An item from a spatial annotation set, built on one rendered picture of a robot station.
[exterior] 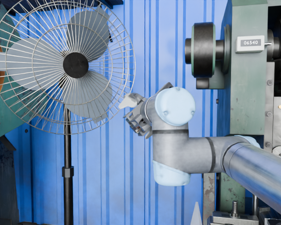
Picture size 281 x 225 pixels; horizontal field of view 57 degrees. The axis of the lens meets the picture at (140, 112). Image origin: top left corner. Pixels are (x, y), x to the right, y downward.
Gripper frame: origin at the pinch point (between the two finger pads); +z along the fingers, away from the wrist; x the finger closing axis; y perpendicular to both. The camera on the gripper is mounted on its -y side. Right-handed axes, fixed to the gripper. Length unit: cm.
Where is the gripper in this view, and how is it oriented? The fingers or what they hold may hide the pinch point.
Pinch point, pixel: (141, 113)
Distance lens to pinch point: 83.4
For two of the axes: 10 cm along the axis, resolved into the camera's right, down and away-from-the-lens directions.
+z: -2.5, 0.9, 9.6
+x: 6.5, 7.6, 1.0
